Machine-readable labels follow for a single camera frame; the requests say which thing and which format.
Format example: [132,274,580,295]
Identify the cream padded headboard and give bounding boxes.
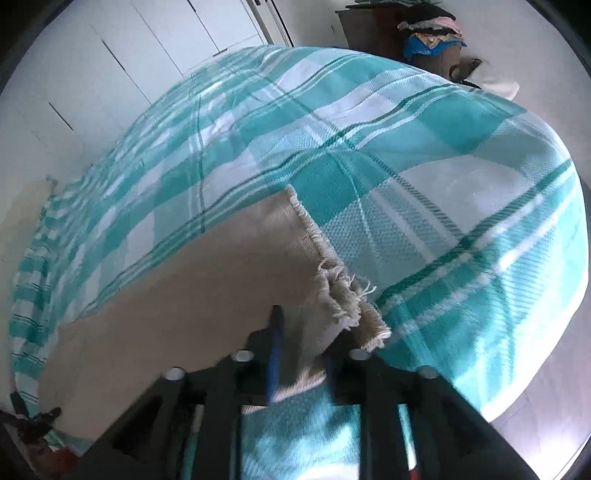
[0,178,58,296]

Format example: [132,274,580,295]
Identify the white wardrobe doors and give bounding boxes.
[0,0,296,155]

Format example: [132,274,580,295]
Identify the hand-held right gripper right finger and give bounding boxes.
[323,347,541,480]

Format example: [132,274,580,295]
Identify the pile of clothes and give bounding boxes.
[397,0,468,58]

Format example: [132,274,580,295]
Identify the teal checked blanket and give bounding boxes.
[9,45,587,480]

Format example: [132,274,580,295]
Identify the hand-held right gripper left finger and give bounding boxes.
[65,305,284,480]

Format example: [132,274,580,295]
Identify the orange cloth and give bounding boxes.
[34,445,88,480]

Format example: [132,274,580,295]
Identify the white cloth bundle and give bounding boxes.
[450,58,521,101]

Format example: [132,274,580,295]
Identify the dark wooden dresser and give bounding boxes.
[336,6,467,80]

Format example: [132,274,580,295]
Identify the beige pants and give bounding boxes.
[39,185,392,444]

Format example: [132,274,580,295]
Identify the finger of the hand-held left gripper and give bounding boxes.
[25,406,62,429]

